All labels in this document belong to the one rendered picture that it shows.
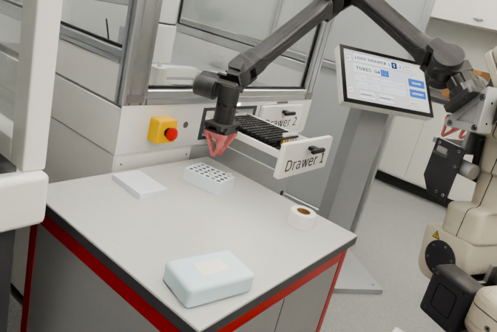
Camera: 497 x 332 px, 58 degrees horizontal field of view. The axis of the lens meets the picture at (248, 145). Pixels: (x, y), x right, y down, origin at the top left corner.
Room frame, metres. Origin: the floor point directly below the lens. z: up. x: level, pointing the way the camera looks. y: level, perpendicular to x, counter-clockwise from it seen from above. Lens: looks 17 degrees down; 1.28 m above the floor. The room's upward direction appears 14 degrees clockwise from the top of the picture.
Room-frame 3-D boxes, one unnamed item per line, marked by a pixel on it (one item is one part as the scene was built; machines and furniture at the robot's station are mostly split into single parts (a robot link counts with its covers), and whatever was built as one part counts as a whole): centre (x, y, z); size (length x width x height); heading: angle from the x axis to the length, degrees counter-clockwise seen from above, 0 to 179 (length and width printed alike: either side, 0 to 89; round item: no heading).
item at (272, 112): (1.80, -0.10, 0.87); 0.29 x 0.02 x 0.11; 145
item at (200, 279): (0.74, 0.01, 0.78); 0.15 x 0.10 x 0.04; 132
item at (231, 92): (1.21, 0.09, 1.04); 0.07 x 0.06 x 0.07; 73
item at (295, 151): (1.36, -0.18, 0.87); 0.29 x 0.02 x 0.11; 145
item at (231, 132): (1.21, 0.08, 0.91); 0.07 x 0.07 x 0.09; 65
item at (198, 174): (1.22, 0.09, 0.78); 0.12 x 0.08 x 0.04; 65
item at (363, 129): (2.28, -0.58, 0.51); 0.50 x 0.45 x 1.02; 20
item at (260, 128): (1.48, -0.02, 0.87); 0.22 x 0.18 x 0.06; 55
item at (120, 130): (1.85, 0.45, 0.87); 1.02 x 0.95 x 0.14; 145
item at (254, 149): (1.48, -0.01, 0.86); 0.40 x 0.26 x 0.06; 55
